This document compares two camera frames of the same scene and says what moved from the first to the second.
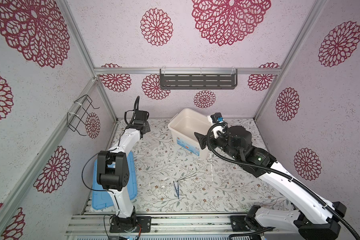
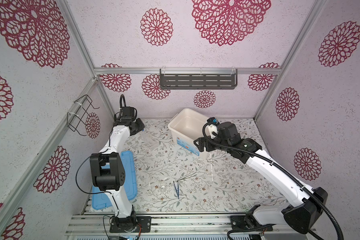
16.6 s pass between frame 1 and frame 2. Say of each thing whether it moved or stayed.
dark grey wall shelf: stayed
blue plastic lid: stayed
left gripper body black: moved
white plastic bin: stayed
